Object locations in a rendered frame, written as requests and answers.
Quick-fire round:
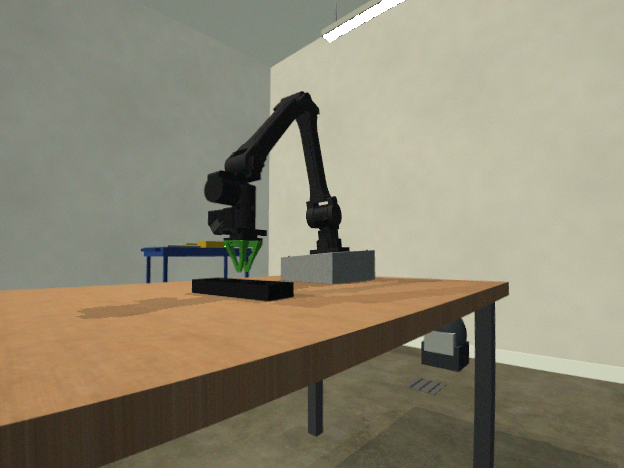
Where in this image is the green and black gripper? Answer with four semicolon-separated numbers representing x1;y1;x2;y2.
218;206;267;272

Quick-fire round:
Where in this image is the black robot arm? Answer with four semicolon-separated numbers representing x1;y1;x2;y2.
204;91;350;254

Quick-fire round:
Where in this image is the black three-compartment bin rack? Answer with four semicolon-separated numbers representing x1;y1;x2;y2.
192;278;294;301

